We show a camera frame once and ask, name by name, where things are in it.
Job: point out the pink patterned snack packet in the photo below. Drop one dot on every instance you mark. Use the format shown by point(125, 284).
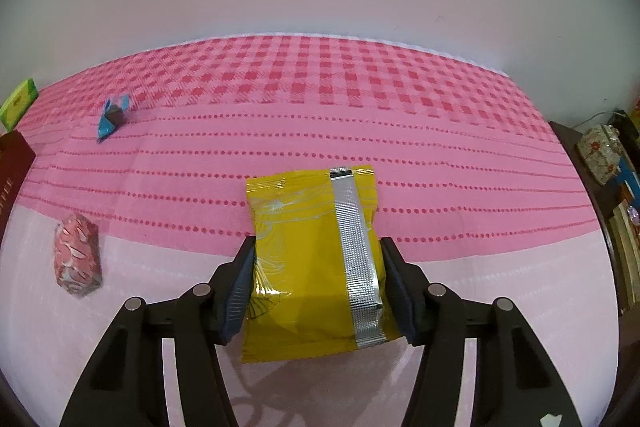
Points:
point(75, 257)

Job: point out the gold metal tin box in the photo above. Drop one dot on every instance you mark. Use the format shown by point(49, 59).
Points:
point(12, 177)

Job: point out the pink checked tablecloth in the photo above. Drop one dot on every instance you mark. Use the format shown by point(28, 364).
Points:
point(400, 132)

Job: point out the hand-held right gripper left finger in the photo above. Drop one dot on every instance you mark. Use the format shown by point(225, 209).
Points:
point(240, 297)

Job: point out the dark wooden shelf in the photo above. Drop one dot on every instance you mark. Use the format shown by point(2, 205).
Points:
point(567, 137)

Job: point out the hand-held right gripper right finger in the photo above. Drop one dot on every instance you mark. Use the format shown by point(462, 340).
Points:
point(400, 302)

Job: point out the blue wrapped candy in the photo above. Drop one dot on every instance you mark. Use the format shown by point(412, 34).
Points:
point(110, 119)

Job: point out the stack of books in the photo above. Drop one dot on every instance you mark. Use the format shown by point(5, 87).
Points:
point(625, 252)

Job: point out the yellow snack packet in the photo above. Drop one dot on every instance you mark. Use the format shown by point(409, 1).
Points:
point(310, 257)

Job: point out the floral fabric box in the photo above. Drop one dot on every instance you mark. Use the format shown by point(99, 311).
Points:
point(600, 152)

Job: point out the green tissue box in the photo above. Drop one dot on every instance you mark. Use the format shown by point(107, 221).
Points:
point(20, 102)

